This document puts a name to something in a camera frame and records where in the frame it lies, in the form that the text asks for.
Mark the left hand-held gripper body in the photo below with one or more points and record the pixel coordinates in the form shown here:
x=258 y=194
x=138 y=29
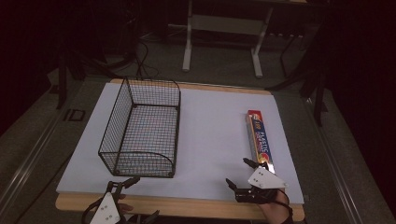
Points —
x=106 y=210

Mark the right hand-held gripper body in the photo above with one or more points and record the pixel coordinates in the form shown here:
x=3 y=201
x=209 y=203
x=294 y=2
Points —
x=263 y=185

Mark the long plastic wrap box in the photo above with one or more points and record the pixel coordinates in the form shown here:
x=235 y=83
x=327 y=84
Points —
x=259 y=139

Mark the person's left hand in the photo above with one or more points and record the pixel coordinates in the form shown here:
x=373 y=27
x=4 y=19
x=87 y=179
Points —
x=125 y=206

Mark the person's right hand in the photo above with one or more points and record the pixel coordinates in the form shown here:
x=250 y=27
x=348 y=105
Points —
x=276 y=211

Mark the black metal stand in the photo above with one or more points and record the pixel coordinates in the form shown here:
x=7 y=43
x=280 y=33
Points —
x=67 y=74
x=311 y=77

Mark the grey floor rail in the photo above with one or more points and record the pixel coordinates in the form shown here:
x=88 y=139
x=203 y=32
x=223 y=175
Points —
x=336 y=161
x=28 y=165

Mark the white metal table frame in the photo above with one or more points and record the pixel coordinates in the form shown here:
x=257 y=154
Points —
x=224 y=28

